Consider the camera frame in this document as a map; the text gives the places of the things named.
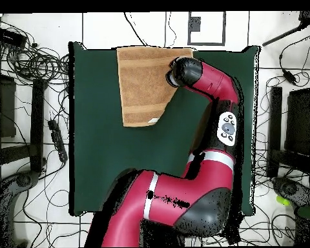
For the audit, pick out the tan terry towel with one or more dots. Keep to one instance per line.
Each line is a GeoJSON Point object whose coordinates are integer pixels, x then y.
{"type": "Point", "coordinates": [142, 85]}

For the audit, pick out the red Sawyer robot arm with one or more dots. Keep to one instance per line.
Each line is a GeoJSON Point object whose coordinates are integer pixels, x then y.
{"type": "Point", "coordinates": [170, 199]}

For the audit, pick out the black flat device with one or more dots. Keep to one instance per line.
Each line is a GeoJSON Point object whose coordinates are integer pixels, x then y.
{"type": "Point", "coordinates": [235, 232]}

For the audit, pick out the dark flat panel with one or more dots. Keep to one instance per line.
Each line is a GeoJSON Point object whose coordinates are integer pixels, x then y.
{"type": "Point", "coordinates": [6, 108]}
{"type": "Point", "coordinates": [299, 121]}

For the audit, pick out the dark green table cloth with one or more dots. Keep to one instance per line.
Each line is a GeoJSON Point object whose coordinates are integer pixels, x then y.
{"type": "Point", "coordinates": [106, 155]}

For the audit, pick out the black power strip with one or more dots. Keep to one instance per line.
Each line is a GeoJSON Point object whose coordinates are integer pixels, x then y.
{"type": "Point", "coordinates": [57, 140]}

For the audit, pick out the black L-shaped stand foot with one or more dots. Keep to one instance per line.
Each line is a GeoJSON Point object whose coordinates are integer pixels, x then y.
{"type": "Point", "coordinates": [275, 129]}
{"type": "Point", "coordinates": [37, 124]}

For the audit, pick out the small grey square plate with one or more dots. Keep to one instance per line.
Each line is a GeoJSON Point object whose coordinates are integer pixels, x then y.
{"type": "Point", "coordinates": [194, 23]}

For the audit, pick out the yellow-green ball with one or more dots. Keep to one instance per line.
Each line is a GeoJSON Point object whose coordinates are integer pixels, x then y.
{"type": "Point", "coordinates": [283, 200]}

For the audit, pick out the black power adapter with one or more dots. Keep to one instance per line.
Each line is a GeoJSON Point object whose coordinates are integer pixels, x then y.
{"type": "Point", "coordinates": [289, 76]}

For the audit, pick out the black rod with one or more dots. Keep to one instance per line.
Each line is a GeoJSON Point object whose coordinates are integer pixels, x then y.
{"type": "Point", "coordinates": [281, 36]}

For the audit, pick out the black electronics box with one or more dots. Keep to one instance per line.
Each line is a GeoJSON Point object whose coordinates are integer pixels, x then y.
{"type": "Point", "coordinates": [9, 37]}

